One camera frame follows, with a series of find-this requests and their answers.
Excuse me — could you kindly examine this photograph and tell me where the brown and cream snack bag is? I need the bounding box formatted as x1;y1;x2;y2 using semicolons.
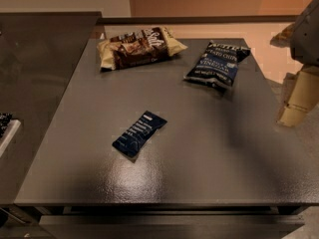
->
97;27;187;72

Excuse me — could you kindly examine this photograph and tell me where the dark blue rxbar wrapper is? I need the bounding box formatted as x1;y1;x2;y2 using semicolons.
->
112;111;166;158

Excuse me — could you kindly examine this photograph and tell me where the blue potato chip bag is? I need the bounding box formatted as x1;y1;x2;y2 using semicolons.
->
184;41;250;90

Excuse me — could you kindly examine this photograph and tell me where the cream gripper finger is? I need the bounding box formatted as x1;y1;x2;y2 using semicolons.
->
277;65;319;126

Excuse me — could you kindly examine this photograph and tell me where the white tray with dark item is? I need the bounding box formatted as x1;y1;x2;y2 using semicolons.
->
0;119;21;157

